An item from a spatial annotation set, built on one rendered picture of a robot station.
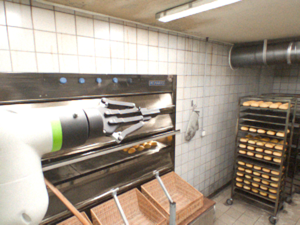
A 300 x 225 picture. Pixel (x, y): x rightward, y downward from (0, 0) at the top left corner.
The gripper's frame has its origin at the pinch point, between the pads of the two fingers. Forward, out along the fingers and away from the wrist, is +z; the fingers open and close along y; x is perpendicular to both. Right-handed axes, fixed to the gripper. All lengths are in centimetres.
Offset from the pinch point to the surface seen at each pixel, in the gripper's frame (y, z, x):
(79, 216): 12, 4, -102
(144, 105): -66, 101, -105
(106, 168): -22, 53, -144
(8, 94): -81, -19, -95
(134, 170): -11, 88, -154
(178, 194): 33, 145, -171
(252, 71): -97, 376, -80
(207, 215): 67, 152, -149
